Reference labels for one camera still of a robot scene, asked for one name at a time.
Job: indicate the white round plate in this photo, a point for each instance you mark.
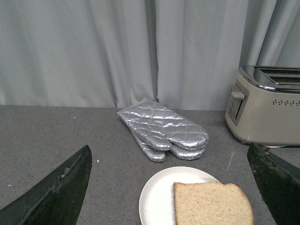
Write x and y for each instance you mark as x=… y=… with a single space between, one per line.
x=156 y=204

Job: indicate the slice of brown bread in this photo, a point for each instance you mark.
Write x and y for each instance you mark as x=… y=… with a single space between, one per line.
x=211 y=203

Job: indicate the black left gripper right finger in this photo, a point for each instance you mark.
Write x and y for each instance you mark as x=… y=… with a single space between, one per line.
x=278 y=182

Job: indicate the upper silver quilted oven mitt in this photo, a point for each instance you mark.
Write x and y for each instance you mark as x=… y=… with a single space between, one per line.
x=161 y=127

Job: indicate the silver quilted oven mitt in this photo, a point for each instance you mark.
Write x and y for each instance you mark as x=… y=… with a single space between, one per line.
x=161 y=127
x=159 y=155

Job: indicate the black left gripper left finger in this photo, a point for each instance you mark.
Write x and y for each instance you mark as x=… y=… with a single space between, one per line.
x=57 y=199

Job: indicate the beige two-slot toaster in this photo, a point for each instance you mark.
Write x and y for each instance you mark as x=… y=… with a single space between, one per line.
x=264 y=106

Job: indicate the lower silver quilted oven mitt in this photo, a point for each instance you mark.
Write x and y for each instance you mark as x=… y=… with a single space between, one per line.
x=159 y=155

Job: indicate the grey curtain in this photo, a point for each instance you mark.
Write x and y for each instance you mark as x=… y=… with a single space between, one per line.
x=117 y=53

